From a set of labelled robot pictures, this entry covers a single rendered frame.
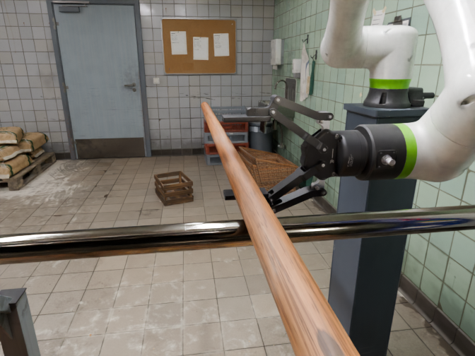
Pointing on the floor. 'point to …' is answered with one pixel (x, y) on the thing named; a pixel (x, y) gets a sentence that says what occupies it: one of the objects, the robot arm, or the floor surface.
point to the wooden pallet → (15, 182)
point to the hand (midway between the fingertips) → (233, 157)
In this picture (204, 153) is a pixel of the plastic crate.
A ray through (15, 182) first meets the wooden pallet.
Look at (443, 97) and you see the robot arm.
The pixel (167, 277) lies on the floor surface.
